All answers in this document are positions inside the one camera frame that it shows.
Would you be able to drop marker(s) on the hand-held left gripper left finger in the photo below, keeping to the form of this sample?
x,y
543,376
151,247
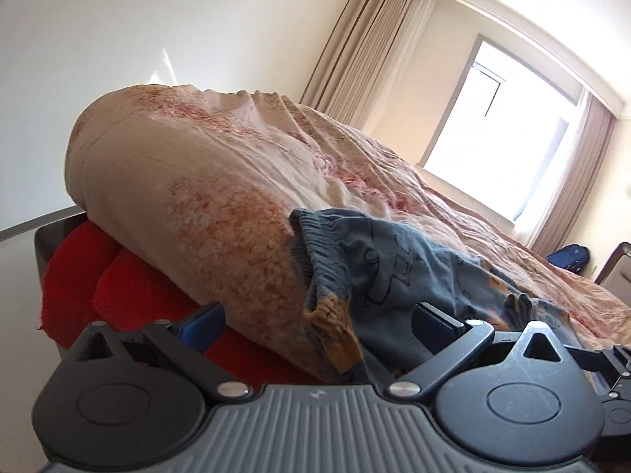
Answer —
x,y
202,325

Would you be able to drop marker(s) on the blue printed pants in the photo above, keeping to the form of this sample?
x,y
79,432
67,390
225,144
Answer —
x,y
394,276

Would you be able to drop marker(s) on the red fleece blanket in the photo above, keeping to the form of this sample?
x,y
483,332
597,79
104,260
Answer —
x,y
123,286

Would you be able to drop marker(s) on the dark bed frame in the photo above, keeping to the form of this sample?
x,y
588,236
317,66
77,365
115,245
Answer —
x,y
42,241

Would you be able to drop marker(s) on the wooden chair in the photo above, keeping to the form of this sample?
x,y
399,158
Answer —
x,y
616,268

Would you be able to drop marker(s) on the beige curtain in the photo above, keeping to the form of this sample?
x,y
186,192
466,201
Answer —
x,y
365,44
577,182

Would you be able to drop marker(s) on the pink floral quilt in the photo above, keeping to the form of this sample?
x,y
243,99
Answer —
x,y
197,167

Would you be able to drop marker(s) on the window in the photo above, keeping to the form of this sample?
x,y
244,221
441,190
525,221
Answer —
x,y
498,123

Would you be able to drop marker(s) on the blue bag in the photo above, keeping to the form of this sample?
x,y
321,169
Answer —
x,y
569,257

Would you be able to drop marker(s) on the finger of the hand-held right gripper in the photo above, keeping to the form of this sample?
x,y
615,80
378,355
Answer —
x,y
599,359

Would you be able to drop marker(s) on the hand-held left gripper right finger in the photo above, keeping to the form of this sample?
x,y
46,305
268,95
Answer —
x,y
434,325

